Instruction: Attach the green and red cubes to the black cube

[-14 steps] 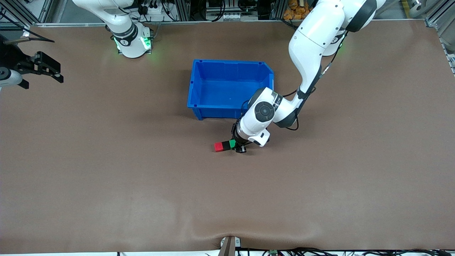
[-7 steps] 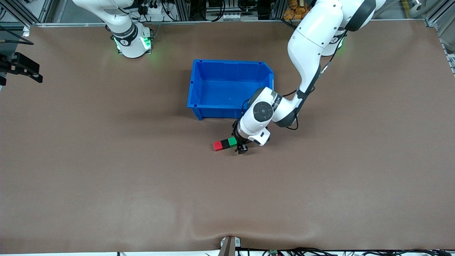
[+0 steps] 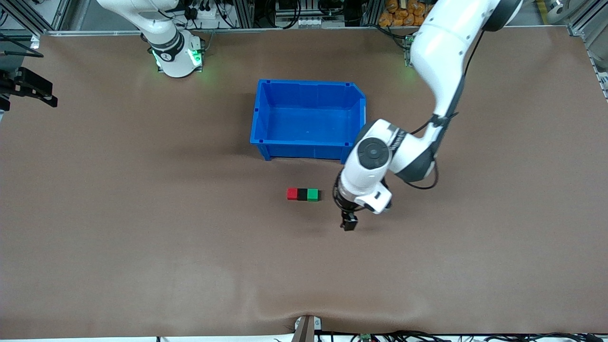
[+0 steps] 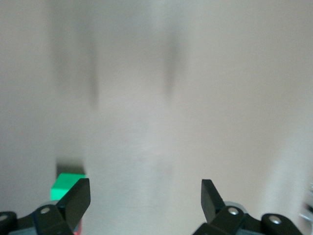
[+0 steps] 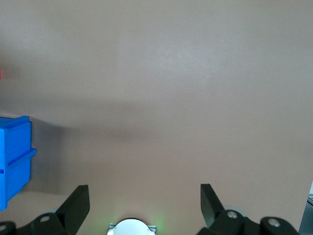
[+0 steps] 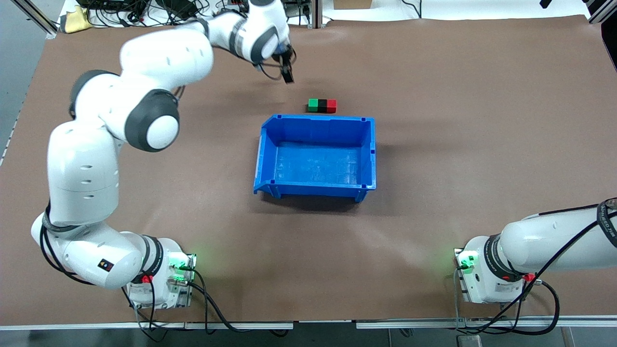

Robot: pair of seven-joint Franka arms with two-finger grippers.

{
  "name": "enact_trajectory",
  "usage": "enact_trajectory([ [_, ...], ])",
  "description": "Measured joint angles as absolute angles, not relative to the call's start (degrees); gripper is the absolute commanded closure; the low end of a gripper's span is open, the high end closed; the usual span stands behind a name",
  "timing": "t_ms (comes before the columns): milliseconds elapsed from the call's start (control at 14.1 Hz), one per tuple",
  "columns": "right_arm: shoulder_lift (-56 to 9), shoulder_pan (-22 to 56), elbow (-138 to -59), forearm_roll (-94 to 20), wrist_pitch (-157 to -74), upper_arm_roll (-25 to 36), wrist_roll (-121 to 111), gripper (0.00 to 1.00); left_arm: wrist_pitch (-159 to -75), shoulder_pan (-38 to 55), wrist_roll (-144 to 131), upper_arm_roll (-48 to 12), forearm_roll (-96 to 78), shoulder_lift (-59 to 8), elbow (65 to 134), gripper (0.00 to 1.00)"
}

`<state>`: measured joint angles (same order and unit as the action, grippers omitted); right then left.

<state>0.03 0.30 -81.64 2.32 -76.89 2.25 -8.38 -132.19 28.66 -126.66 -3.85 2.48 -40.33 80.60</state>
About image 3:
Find blue plastic storage bin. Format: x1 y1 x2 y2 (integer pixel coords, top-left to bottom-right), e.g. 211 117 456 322
250 79 368 165

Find metal table edge clamp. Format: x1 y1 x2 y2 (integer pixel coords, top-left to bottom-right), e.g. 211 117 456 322
293 314 323 342

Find brown table mat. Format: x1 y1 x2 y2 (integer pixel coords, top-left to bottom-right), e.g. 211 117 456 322
0 28 608 339

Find bag of orange snacks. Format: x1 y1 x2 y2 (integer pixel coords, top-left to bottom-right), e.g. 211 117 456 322
378 0 437 28

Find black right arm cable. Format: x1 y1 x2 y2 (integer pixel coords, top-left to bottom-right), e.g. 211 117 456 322
0 33 45 59

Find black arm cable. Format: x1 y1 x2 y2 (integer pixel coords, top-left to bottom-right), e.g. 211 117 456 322
403 26 486 191
0 33 45 59

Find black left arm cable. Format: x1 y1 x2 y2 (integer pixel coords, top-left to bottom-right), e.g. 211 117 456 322
403 26 486 191

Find black cables along table edge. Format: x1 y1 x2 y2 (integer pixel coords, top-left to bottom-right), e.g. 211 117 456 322
316 330 608 342

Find aluminium table edge rail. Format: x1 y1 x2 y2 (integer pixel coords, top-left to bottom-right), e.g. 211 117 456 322
40 25 570 37

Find aluminium frame post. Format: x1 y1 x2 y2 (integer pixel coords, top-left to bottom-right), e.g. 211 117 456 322
566 0 608 100

